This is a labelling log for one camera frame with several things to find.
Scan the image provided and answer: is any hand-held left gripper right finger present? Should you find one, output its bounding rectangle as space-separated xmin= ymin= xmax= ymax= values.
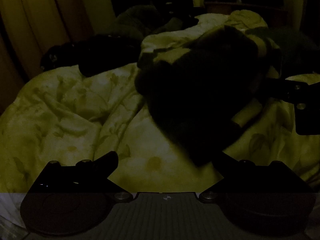
xmin=198 ymin=152 xmax=311 ymax=203

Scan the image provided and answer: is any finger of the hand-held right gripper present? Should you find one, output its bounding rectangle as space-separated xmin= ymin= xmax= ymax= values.
xmin=260 ymin=77 xmax=320 ymax=105

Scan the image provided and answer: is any grey cloth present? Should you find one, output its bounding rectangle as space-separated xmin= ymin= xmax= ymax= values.
xmin=114 ymin=4 xmax=198 ymax=35

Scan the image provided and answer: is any dark wooden headboard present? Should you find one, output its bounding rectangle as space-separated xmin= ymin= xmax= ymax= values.
xmin=204 ymin=0 xmax=289 ymax=15

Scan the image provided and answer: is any checkered knit sweater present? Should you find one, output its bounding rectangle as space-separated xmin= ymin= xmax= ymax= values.
xmin=134 ymin=9 xmax=283 ymax=168

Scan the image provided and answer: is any black cloth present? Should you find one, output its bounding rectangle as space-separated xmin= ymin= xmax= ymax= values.
xmin=41 ymin=33 xmax=148 ymax=77

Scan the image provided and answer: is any floral white quilt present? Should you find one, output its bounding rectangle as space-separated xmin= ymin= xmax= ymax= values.
xmin=0 ymin=10 xmax=320 ymax=230

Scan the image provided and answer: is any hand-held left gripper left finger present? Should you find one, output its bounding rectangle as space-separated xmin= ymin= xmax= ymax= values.
xmin=27 ymin=151 xmax=134 ymax=203

